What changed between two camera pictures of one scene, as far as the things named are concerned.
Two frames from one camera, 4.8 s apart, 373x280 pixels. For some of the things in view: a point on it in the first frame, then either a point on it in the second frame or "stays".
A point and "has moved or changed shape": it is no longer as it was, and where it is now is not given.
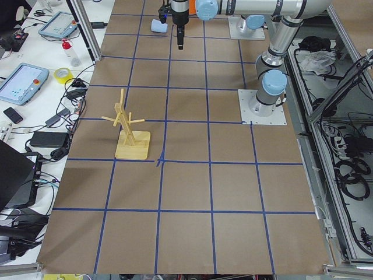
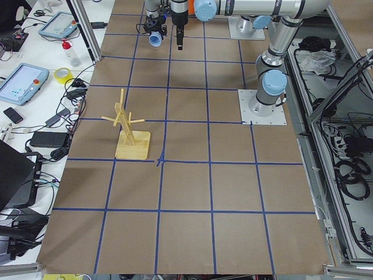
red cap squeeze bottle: [68, 48] stays
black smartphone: [11, 113] stays
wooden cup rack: [130, 144] stays
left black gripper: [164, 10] -> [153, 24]
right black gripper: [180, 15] stays
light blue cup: [157, 26] has moved or changed shape
